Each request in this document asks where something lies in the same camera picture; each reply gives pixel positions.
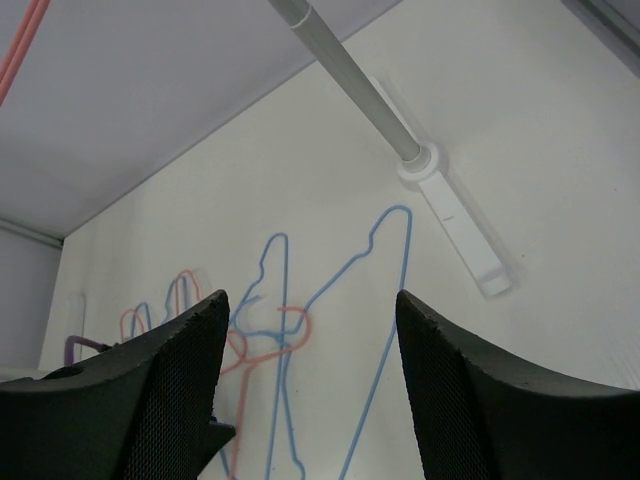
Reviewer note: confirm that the pink wire hanger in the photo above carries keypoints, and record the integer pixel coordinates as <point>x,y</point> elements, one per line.
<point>252,350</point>
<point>125,319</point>

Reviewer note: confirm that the pink hung hanger two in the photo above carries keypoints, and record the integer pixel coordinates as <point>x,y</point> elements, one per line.
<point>11,52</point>

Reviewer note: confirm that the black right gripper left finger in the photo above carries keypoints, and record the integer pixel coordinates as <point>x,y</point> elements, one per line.
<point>139,410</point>

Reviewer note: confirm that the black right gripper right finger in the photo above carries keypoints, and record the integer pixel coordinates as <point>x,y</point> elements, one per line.
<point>481,412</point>

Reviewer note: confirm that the pink hung hanger one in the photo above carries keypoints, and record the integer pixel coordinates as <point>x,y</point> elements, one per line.
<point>17,55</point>

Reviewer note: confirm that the blue wire hanger right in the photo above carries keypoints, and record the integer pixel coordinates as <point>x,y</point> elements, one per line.
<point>333,358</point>

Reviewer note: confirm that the blue wire hanger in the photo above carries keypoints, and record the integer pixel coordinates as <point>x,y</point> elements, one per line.
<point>140,319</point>
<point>280,280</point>
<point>333,358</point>
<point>183,292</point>

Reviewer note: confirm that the grey clothes rack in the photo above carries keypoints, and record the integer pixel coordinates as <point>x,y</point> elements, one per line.
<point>422,164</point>

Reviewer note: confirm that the blue wire hanger far left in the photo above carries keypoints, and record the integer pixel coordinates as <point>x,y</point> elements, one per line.
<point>140,319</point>

